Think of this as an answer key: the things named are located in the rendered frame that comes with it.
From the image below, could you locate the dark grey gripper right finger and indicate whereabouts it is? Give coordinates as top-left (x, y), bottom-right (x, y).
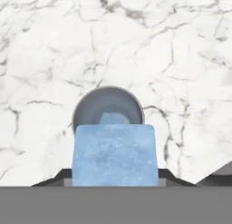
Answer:
top-left (157, 168), bottom-right (200, 188)

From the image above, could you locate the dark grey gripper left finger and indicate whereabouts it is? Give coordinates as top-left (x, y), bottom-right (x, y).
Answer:
top-left (31, 168), bottom-right (74, 188)

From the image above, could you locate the pale blue ice cube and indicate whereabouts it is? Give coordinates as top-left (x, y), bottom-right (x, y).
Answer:
top-left (99, 112), bottom-right (131, 126)
top-left (71, 122), bottom-right (160, 188)

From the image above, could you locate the grey glass of water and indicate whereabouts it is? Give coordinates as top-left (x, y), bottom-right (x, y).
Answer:
top-left (71, 85), bottom-right (146, 135)

